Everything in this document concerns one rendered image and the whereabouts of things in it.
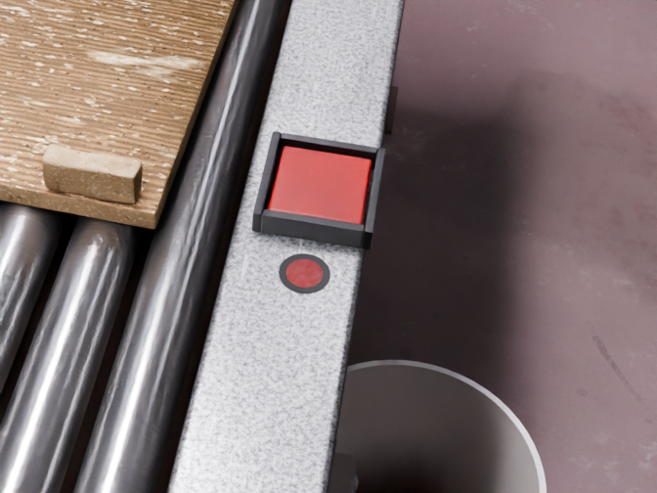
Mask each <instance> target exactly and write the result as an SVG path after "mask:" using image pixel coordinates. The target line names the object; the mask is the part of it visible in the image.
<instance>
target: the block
mask: <svg viewBox="0 0 657 493"><path fill-rule="evenodd" d="M42 166H43V180H44V184H45V186H46V188H48V189H51V190H57V191H62V192H67V193H75V194H81V195H85V196H89V197H92V198H96V199H99V200H105V201H112V202H125V203H132V204H134V203H136V201H137V199H138V197H139V195H140V193H141V190H142V179H143V170H142V163H141V162H140V161H138V160H135V159H130V158H124V157H114V156H109V155H102V154H92V153H85V152H80V151H76V150H71V149H68V148H64V147H61V146H57V145H54V144H50V145H49V146H48V147H47V149H46V152H45V154H44V156H43V158H42Z"/></svg>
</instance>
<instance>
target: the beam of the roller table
mask: <svg viewBox="0 0 657 493"><path fill-rule="evenodd" d="M404 6H405V0H292V2H291V6H290V10H289V14H288V18H287V21H286V25H285V32H284V36H283V40H282V44H281V48H280V52H279V55H278V58H277V62H276V66H275V70H274V74H273V78H272V82H271V86H270V90H269V94H268V97H267V101H266V105H265V109H264V112H263V116H262V120H261V124H260V128H259V132H258V136H257V139H256V143H255V147H254V151H253V155H252V159H251V163H250V167H249V170H248V174H247V177H246V181H245V185H244V189H243V193H242V197H241V204H240V208H239V212H238V215H237V219H236V223H235V227H234V231H233V235H232V238H231V242H230V246H229V250H228V254H227V257H226V261H225V265H224V269H223V273H222V277H221V281H220V285H219V289H218V292H217V295H216V299H215V303H214V307H213V311H212V315H211V319H210V323H209V327H208V331H207V334H206V338H205V342H204V346H203V350H202V353H201V357H200V361H199V365H198V369H197V375H196V379H195V383H194V387H193V391H192V395H191V399H190V403H189V407H188V411H187V414H186V418H185V421H184V425H183V429H182V433H181V437H180V441H179V445H178V449H177V452H176V456H175V460H174V464H173V468H172V472H171V475H170V479H169V483H168V487H167V491H166V493H328V491H329V480H330V473H331V467H332V461H333V454H334V448H335V441H336V436H337V430H338V423H339V417H340V411H341V404H342V398H343V392H344V385H345V380H346V373H347V367H348V361H349V354H350V348H351V342H352V335H353V330H354V323H355V317H356V311H357V304H358V298H359V292H360V285H361V280H362V273H363V267H364V261H365V254H366V250H365V249H363V248H357V247H351V246H341V245H334V244H328V243H322V242H316V241H309V240H303V239H297V238H292V237H285V236H279V235H273V234H267V233H262V232H254V231H252V213H253V209H254V206H255V202H256V198H257V194H258V190H259V185H260V181H261V177H262V173H263V169H264V165H265V161H266V157H267V154H268V150H269V146H270V142H271V137H272V133H273V131H278V132H281V133H289V134H296V135H302V136H308V137H315V138H321V139H327V140H333V141H339V142H345V143H352V144H358V145H364V146H370V147H376V148H382V143H383V136H384V130H385V124H386V117H387V112H388V105H389V99H390V93H391V86H392V80H393V74H394V67H395V62H396V56H397V49H398V43H399V36H400V30H401V24H402V17H403V12H404ZM298 253H308V254H313V255H315V256H318V257H320V258H321V259H322V260H323V261H324V262H325V263H326V264H327V266H328V268H329V270H330V279H329V282H328V284H327V285H326V286H325V287H324V288H323V289H322V290H320V291H317V292H314V293H308V294H304V293H297V292H294V291H291V290H289V289H288V288H286V287H285V286H284V285H283V283H282V282H281V280H280V277H279V268H280V266H281V264H282V262H283V261H284V260H285V259H286V258H288V257H290V256H292V255H294V254H298Z"/></svg>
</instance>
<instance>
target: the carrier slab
mask: <svg viewBox="0 0 657 493"><path fill-rule="evenodd" d="M239 2H240V0H0V201H5V202H15V203H20V204H25V205H30V206H35V207H41V208H46V209H51V210H56V211H61V212H66V213H71V214H76V215H81V216H87V217H92V218H97V219H102V220H107V221H112V222H117V223H122V224H127V225H133V226H138V227H143V228H148V229H155V228H156V226H157V223H158V220H159V218H160V215H161V212H162V211H163V208H164V205H165V203H166V200H167V197H168V194H169V192H170V189H171V186H172V184H173V181H174V178H175V175H176V173H177V170H178V167H179V165H180V162H181V159H182V156H183V154H184V151H185V149H186V147H187V144H188V141H189V138H190V136H191V133H192V130H193V128H194V125H195V122H196V119H197V115H198V112H199V110H200V107H201V104H202V101H203V99H204V96H205V93H206V91H207V88H208V85H209V82H210V80H211V77H212V74H213V72H214V70H215V67H216V64H217V62H218V59H219V56H220V54H221V51H222V48H223V45H224V43H225V40H226V37H227V35H228V32H229V29H230V26H231V24H232V21H233V18H234V16H235V13H236V10H237V7H238V5H239ZM50 144H54V145H57V146H61V147H64V148H68V149H71V150H76V151H80V152H85V153H92V154H102V155H109V156H114V157H124V158H130V159H135V160H138V161H140V162H141V163H142V170H143V179H142V190H141V193H140V195H139V197H138V199H137V201H136V203H134V204H132V203H125V202H112V201H105V200H99V199H96V198H92V197H89V196H85V195H81V194H75V193H67V192H62V191H57V190H51V189H48V188H46V186H45V184H44V180H43V166H42V158H43V156H44V154H45V152H46V149H47V147H48V146H49V145H50Z"/></svg>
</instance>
